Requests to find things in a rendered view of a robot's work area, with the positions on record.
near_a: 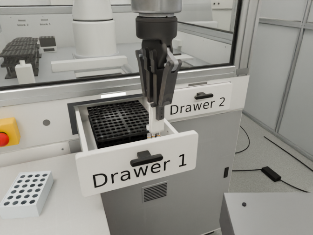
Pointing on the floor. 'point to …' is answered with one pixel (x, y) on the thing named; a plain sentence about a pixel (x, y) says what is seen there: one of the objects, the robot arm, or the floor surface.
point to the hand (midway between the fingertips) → (156, 117)
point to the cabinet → (165, 182)
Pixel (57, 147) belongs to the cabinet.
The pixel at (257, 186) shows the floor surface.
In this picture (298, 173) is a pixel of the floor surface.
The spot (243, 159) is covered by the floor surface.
